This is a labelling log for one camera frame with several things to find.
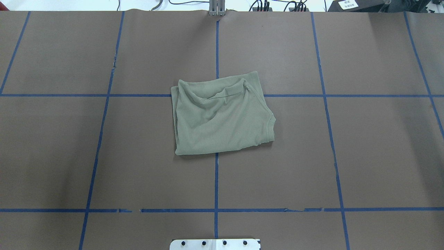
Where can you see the olive green long-sleeve shirt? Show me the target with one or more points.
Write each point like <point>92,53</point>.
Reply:
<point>226,114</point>

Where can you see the aluminium frame post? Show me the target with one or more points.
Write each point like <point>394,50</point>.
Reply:
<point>217,7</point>

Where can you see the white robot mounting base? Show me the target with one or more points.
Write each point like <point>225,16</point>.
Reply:
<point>215,244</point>

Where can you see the black labelled box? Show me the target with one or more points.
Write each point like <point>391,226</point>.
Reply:
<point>362,6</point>

